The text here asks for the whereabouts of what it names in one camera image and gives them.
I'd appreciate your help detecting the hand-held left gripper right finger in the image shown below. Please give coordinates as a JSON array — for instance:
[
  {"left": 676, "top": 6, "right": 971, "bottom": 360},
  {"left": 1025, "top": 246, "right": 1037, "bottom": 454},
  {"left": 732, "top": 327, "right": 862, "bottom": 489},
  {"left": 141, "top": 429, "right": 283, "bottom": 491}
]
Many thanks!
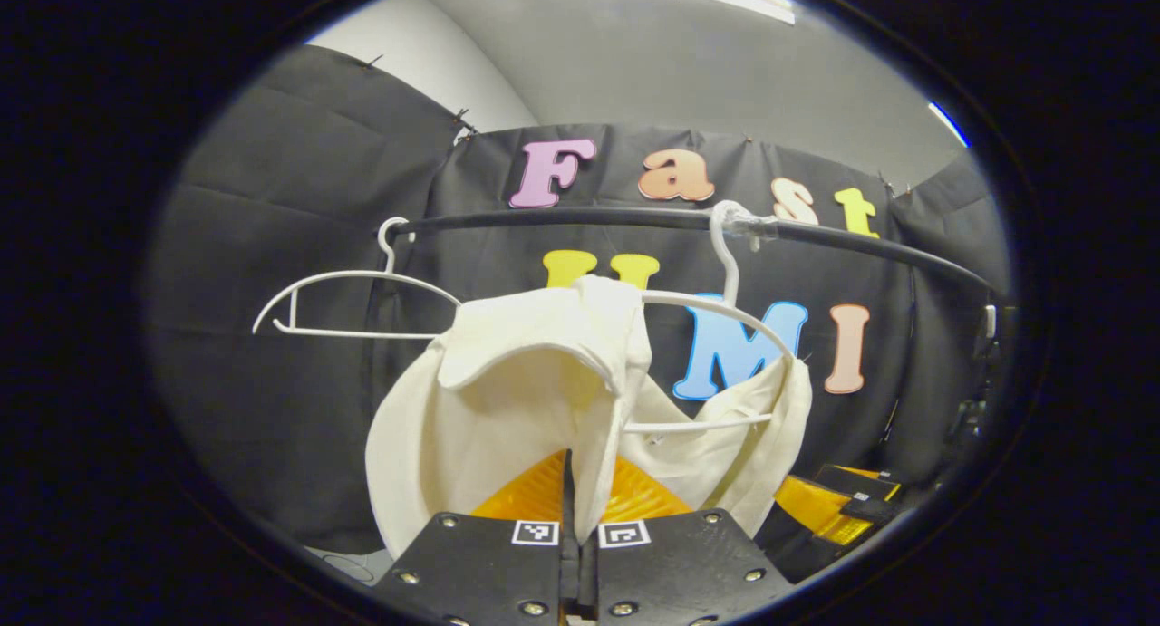
[{"left": 583, "top": 454, "right": 796, "bottom": 626}]

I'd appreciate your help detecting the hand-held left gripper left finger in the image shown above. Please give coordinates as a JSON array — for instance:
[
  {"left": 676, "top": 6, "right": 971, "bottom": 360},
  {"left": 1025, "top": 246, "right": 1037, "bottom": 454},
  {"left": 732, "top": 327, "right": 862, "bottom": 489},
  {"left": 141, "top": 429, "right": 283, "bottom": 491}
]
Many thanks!
[{"left": 374, "top": 448, "right": 582, "bottom": 626}]

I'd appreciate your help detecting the cream shirt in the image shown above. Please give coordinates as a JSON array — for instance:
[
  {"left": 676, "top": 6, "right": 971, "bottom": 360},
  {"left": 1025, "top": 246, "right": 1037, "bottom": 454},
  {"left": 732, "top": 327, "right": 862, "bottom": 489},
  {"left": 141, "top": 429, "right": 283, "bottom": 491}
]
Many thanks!
[{"left": 365, "top": 274, "right": 814, "bottom": 559}]

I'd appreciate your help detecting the white hanger with taped hook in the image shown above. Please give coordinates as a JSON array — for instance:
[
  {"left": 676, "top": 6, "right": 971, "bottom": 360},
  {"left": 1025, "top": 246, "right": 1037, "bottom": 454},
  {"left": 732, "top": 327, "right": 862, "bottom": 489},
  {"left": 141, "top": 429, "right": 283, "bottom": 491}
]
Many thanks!
[{"left": 622, "top": 200, "right": 798, "bottom": 433}]

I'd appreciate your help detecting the white plastic hanger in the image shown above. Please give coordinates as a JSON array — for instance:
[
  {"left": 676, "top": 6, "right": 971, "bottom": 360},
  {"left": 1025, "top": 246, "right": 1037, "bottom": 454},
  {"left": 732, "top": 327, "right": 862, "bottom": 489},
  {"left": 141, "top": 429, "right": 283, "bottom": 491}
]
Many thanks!
[{"left": 252, "top": 217, "right": 463, "bottom": 342}]

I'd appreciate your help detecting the black metal clothes rack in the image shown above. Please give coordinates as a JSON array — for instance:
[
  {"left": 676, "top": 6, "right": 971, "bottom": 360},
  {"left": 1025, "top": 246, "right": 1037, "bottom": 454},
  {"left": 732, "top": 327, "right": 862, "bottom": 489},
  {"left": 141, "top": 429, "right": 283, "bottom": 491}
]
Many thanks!
[{"left": 388, "top": 206, "right": 1011, "bottom": 337}]

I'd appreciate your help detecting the clear tape wrap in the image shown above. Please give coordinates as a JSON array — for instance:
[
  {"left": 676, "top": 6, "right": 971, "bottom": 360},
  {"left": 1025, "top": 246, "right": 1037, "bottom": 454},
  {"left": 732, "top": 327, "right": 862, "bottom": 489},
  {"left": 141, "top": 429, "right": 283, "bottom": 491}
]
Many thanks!
[{"left": 711, "top": 200, "right": 780, "bottom": 251}]

